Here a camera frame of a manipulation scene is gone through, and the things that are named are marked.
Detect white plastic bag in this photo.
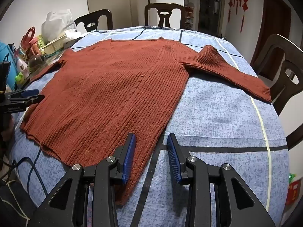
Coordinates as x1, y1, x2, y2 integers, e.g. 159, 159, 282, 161
42, 9, 77, 42

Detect green snack packet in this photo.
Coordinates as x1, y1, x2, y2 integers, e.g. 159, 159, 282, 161
35, 34, 46, 50

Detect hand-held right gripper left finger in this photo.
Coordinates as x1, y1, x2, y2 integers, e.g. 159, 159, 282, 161
26, 133, 137, 227

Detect dark wooden chair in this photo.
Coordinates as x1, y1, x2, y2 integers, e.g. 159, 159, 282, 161
144, 3, 185, 30
250, 33, 303, 152
74, 9, 113, 33

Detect white spray bottle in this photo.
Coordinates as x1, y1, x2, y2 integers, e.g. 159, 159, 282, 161
15, 51, 29, 76

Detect green frog toy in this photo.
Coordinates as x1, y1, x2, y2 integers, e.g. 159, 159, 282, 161
15, 72, 30, 84

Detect rust knit sweater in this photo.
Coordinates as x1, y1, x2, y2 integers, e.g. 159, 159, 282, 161
20, 37, 271, 207

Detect black cable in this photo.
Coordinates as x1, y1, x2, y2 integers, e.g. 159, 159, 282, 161
0, 157, 43, 191

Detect dark wooden door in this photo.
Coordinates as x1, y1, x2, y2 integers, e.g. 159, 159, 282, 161
250, 0, 292, 81

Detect dark glass door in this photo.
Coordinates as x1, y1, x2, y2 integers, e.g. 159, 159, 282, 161
198, 0, 226, 37

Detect white tissue box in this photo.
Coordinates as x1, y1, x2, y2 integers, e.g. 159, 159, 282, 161
63, 29, 84, 49

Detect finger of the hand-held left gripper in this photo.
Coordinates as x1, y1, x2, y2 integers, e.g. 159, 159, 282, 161
9, 89, 39, 99
7, 95, 45, 107

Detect red paper bag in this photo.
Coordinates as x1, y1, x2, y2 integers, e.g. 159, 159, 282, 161
285, 179, 302, 206

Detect glass teapot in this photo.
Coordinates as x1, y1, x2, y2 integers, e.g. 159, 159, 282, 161
28, 55, 46, 73

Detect pink lidded cup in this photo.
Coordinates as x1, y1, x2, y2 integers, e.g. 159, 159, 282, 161
29, 37, 42, 56

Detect blue thermos jug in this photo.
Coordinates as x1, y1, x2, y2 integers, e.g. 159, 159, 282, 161
0, 41, 17, 93

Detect cream plastic basket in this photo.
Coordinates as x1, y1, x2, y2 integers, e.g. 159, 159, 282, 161
40, 34, 70, 55

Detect person's left hand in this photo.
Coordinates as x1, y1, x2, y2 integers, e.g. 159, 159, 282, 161
6, 118, 15, 142

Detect blue checked blanket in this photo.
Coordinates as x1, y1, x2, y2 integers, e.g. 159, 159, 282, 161
11, 26, 290, 227

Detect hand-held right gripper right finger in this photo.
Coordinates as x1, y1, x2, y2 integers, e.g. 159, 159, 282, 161
167, 134, 276, 227

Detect shoe rack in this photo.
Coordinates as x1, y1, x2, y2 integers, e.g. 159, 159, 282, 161
184, 2, 195, 31

